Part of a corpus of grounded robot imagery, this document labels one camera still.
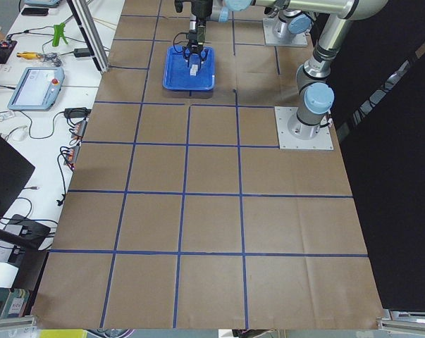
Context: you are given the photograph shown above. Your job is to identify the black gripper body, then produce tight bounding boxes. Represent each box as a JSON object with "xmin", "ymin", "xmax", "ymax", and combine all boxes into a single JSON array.
[{"xmin": 180, "ymin": 0, "xmax": 212, "ymax": 53}]

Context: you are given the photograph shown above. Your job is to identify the green clamp tool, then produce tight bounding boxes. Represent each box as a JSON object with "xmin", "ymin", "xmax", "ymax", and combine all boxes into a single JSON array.
[{"xmin": 51, "ymin": 23, "xmax": 68, "ymax": 47}]

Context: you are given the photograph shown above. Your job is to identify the aluminium frame post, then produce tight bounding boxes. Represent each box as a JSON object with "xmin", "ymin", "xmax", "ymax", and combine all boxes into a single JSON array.
[{"xmin": 67, "ymin": 0, "xmax": 109, "ymax": 74}]

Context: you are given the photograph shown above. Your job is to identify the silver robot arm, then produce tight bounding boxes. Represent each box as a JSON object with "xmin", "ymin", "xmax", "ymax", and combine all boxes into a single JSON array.
[
  {"xmin": 173, "ymin": 1, "xmax": 314, "ymax": 64},
  {"xmin": 224, "ymin": 0, "xmax": 388, "ymax": 140}
]

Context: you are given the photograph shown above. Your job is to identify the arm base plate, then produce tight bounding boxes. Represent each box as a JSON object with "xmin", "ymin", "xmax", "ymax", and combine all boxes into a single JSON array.
[
  {"xmin": 263, "ymin": 18, "xmax": 310, "ymax": 48},
  {"xmin": 274, "ymin": 106, "xmax": 334, "ymax": 151}
]

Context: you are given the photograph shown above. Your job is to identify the black power adapter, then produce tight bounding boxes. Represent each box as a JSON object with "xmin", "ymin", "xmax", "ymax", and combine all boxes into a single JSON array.
[{"xmin": 73, "ymin": 48, "xmax": 91, "ymax": 58}]

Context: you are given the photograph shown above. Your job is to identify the black phone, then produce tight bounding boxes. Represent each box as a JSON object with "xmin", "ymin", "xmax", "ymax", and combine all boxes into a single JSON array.
[{"xmin": 21, "ymin": 7, "xmax": 49, "ymax": 16}]

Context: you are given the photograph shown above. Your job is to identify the yellow tool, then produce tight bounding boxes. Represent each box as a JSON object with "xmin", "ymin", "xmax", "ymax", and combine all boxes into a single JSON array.
[{"xmin": 16, "ymin": 51, "xmax": 42, "ymax": 60}]

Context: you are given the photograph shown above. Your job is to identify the blue teach pendant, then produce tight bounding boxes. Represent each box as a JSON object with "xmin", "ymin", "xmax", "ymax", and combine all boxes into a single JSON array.
[{"xmin": 7, "ymin": 67, "xmax": 65, "ymax": 111}]

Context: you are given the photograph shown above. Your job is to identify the blue plastic tray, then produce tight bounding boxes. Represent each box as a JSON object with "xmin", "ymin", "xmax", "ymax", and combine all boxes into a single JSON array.
[{"xmin": 162, "ymin": 46, "xmax": 215, "ymax": 91}]

